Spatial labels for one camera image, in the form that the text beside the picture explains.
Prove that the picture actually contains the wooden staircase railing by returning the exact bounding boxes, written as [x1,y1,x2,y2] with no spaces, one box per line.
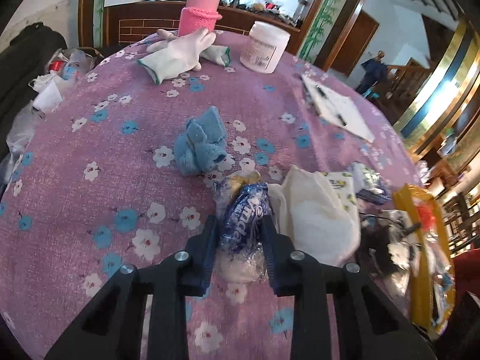
[386,58,432,113]

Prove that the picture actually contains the person's red sweater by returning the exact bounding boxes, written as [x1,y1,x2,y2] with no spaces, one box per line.
[452,249,480,301]

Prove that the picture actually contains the small blue tissue packet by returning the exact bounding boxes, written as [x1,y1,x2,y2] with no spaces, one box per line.
[347,162,392,206]

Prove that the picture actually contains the lemon print tissue pack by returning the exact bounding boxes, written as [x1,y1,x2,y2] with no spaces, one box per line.
[268,165,362,267]

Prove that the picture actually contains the black cup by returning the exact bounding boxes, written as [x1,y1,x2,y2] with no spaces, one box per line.
[358,210,421,282]

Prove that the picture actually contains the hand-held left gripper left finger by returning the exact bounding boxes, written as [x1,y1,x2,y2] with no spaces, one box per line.
[44,215,219,360]

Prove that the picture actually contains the grey motor part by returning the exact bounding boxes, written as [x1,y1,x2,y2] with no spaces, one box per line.
[382,210,422,271]

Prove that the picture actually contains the wooden counter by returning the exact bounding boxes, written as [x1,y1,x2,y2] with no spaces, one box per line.
[103,0,301,47]

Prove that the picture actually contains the white plastic jar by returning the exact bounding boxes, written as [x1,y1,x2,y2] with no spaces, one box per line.
[239,21,291,74]

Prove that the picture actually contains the black bag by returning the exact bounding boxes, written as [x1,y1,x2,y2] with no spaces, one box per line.
[0,22,68,121]

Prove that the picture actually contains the clear plastic bag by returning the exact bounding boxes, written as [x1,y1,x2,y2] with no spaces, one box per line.
[0,101,42,196]

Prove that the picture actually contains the black pen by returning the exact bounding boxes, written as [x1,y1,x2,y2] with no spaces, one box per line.
[314,84,347,125]

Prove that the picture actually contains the pile of plastic wrappers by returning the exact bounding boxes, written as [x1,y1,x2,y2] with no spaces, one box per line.
[30,47,102,115]

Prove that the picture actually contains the white notebook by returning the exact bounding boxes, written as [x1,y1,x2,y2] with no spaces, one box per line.
[301,74,376,143]

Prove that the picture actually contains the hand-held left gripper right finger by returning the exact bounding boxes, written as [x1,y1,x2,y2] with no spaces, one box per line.
[260,215,437,360]

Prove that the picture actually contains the red plastic bag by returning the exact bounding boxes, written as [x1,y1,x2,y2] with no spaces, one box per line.
[416,202,437,229]

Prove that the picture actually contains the white glove green cuff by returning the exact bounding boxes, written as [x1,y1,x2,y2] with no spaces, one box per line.
[199,44,230,67]
[137,28,217,85]

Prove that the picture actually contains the gold blue pillar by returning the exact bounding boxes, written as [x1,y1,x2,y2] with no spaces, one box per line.
[394,19,473,151]

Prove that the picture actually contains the pink sleeved bottle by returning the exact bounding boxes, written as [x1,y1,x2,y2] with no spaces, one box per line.
[177,0,223,38]

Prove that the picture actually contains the wooden door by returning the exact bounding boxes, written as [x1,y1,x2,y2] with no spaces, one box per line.
[330,9,379,77]

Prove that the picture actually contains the blue white snack packet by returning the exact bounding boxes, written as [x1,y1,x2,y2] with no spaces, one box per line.
[214,170,272,284]

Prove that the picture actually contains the light blue towel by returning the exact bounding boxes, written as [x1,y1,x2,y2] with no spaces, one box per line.
[173,106,227,176]

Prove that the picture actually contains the yellow cardboard box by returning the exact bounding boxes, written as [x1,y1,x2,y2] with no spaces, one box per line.
[392,184,456,340]

